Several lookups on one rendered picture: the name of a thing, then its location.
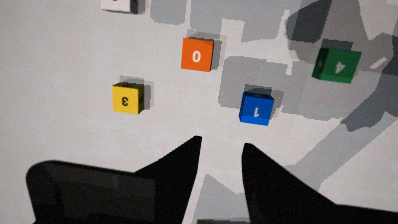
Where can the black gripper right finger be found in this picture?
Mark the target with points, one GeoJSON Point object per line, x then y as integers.
{"type": "Point", "coordinates": [274, 196]}

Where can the yellow block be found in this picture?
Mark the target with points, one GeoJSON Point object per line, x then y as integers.
{"type": "Point", "coordinates": [128, 98]}

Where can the blue block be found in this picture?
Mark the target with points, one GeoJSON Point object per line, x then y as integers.
{"type": "Point", "coordinates": [256, 108]}

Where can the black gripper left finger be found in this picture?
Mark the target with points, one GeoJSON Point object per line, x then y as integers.
{"type": "Point", "coordinates": [156, 194]}

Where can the orange block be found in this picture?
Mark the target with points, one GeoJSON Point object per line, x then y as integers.
{"type": "Point", "coordinates": [197, 54]}

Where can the grey block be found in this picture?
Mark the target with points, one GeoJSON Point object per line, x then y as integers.
{"type": "Point", "coordinates": [120, 6]}

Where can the green block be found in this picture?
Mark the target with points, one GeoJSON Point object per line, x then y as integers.
{"type": "Point", "coordinates": [336, 65]}

